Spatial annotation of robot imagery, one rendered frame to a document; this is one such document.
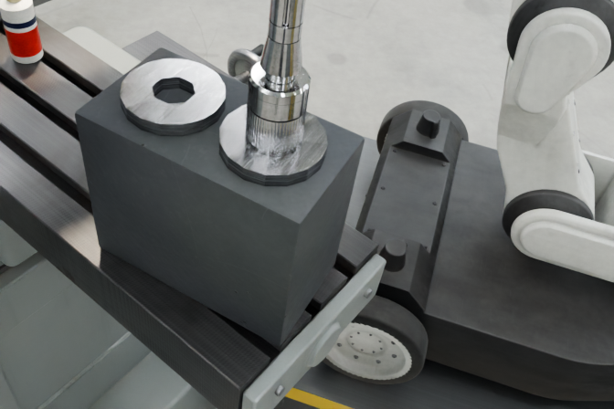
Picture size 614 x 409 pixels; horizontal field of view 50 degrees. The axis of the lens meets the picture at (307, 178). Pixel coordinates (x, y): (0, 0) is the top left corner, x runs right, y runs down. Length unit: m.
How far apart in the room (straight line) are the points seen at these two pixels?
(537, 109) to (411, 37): 1.82
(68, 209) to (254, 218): 0.29
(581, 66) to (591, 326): 0.48
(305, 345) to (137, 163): 0.25
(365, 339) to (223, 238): 0.61
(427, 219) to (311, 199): 0.71
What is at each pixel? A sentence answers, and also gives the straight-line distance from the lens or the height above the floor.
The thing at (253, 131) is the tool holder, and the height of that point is 1.12.
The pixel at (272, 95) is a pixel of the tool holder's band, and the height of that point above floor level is 1.17.
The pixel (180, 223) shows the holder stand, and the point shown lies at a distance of 0.59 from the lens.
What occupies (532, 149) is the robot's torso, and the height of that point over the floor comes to 0.82.
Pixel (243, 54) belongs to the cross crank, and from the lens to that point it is 1.39.
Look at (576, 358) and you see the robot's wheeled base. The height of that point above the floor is 0.57.
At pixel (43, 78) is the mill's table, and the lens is 0.94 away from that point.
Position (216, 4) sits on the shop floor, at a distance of 2.78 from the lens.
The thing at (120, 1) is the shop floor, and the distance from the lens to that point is 2.79.
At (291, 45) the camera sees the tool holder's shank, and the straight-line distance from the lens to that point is 0.47.
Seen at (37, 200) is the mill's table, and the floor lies 0.90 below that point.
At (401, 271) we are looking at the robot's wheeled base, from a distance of 1.10.
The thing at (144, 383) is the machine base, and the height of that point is 0.20.
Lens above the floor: 1.47
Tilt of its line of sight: 46 degrees down
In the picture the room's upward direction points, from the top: 9 degrees clockwise
